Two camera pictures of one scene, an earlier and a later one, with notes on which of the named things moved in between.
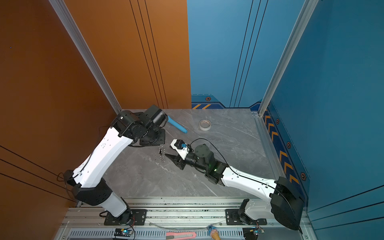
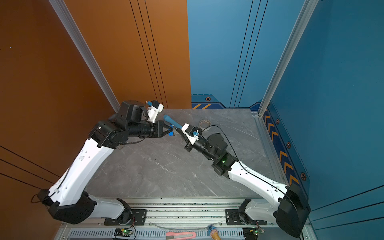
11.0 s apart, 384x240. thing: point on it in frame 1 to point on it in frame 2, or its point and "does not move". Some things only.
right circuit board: (251, 233) does not move
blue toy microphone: (177, 125) does not move
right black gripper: (177, 160) to (190, 147)
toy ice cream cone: (215, 235) does not move
